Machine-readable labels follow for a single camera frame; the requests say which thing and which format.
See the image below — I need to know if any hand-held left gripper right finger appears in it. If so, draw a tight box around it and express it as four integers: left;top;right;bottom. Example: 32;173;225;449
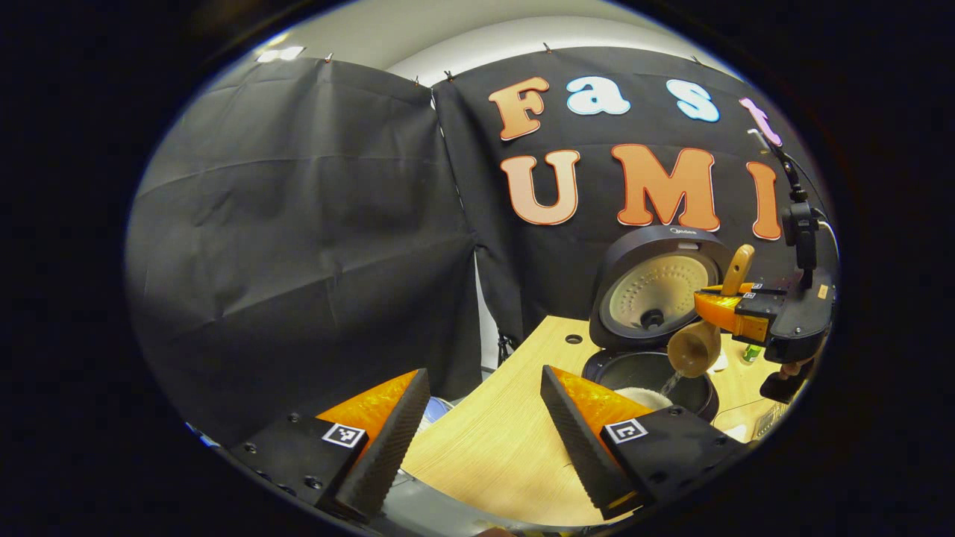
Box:
541;364;747;521

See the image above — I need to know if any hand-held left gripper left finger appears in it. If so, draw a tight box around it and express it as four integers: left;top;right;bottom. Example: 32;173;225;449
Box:
231;368;432;523

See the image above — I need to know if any wooden spoon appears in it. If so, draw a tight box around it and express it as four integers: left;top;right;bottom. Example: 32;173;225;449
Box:
666;244;756;378

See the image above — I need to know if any silver black rice cooker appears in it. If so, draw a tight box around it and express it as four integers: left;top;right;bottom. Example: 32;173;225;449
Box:
582;226;736;422

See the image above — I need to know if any wire chopstick holder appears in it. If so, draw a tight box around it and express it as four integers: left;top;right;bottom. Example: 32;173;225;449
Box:
754;403;788;437

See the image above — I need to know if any black backdrop cloth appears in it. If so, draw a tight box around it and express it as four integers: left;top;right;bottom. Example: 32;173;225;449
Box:
125;46;833;448

